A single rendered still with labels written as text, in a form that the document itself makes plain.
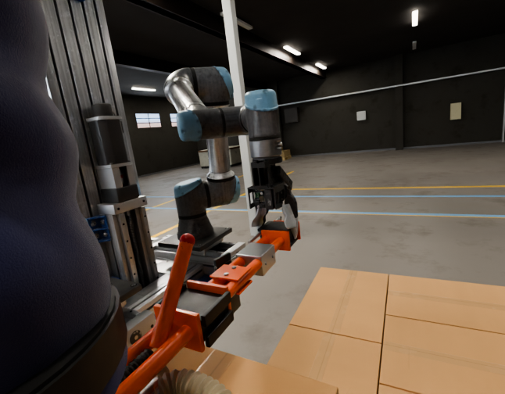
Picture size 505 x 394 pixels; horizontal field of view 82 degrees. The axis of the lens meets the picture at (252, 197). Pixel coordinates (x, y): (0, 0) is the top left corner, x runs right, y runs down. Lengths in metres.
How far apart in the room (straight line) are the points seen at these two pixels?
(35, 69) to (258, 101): 0.48
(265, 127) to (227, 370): 0.48
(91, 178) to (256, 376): 0.80
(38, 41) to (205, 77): 0.86
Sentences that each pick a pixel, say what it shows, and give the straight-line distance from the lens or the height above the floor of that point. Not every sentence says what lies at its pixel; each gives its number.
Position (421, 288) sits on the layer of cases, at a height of 0.54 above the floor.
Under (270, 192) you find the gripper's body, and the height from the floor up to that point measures 1.29.
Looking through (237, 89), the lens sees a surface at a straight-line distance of 4.02.
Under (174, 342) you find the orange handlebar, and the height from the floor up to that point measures 1.17.
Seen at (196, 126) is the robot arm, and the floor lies 1.45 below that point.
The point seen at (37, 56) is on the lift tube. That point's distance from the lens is 0.27.
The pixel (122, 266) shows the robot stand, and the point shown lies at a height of 1.03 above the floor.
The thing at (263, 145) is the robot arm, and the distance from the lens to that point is 0.67.
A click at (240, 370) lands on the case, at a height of 1.03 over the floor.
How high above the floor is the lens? 1.42
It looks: 12 degrees down
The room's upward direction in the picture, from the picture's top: 7 degrees counter-clockwise
